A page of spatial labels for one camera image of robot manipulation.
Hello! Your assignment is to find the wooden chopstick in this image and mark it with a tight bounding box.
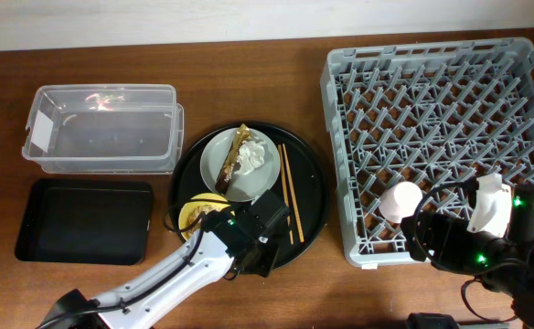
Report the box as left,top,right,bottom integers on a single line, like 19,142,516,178
282,144,305,243
277,144,294,245

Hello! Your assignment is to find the grey plate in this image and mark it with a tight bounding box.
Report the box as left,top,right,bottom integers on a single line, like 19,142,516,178
200,128,281,202

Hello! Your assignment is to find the food scraps pile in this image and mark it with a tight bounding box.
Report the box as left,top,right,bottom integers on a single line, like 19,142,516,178
186,205,218,235

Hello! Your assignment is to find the yellow bowl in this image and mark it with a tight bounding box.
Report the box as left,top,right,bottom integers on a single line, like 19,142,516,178
178,193,230,240

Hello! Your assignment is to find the white tissue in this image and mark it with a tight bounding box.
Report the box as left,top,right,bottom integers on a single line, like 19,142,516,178
235,140,265,175

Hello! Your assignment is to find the pink cup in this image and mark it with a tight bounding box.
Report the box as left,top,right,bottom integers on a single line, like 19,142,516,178
379,181,422,224

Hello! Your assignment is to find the gold brown snack wrapper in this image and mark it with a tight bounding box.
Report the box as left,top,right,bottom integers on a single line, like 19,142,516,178
215,124,252,195

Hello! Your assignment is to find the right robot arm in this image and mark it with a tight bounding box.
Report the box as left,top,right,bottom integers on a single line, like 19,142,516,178
400,174,534,328

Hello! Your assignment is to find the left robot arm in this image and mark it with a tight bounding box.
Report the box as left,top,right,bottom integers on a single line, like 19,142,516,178
41,191,290,328

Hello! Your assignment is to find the round black serving tray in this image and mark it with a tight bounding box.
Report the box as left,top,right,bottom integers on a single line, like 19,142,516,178
168,122,331,269

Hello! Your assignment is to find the black rectangular tray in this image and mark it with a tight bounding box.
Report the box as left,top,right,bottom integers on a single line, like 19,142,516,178
14,178,154,265

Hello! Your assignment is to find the clear plastic bin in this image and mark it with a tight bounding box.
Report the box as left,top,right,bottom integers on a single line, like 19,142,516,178
22,84,185,175

